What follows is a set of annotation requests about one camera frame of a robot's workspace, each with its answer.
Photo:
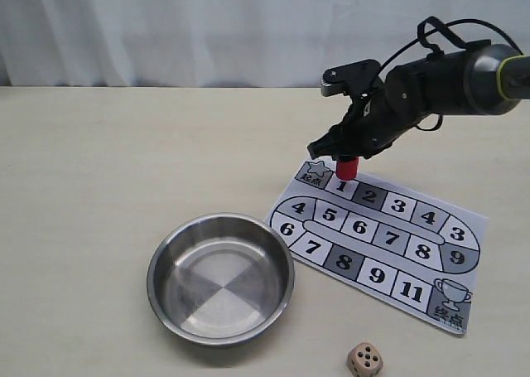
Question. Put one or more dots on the red cylinder game piece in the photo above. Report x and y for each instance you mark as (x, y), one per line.
(347, 170)

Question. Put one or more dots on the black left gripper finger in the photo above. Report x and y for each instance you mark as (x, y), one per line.
(322, 146)

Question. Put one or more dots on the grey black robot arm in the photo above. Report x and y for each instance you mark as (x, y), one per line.
(488, 80)

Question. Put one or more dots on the white curtain backdrop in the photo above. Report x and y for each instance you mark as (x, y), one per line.
(210, 43)

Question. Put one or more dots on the numbered paper game board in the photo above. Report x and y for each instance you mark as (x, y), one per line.
(412, 251)

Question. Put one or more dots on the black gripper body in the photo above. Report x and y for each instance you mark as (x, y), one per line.
(367, 131)

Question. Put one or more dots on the wooden die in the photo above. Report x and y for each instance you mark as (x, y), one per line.
(364, 360)

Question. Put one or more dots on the stainless steel bowl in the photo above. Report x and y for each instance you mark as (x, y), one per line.
(220, 280)

